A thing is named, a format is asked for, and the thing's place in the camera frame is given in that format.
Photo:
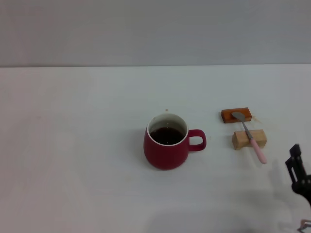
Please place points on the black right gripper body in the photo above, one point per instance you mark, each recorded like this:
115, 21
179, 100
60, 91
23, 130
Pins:
305, 188

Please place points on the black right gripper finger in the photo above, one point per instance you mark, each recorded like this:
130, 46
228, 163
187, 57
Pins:
294, 149

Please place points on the red ceramic cup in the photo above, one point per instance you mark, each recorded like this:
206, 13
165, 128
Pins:
165, 155

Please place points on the light wooden bridge block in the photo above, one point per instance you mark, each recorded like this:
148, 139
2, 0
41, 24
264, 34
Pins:
239, 140

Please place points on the orange brown wooden block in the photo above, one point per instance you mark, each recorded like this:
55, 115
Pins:
227, 116

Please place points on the dark coffee liquid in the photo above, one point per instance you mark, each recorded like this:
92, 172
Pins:
166, 136

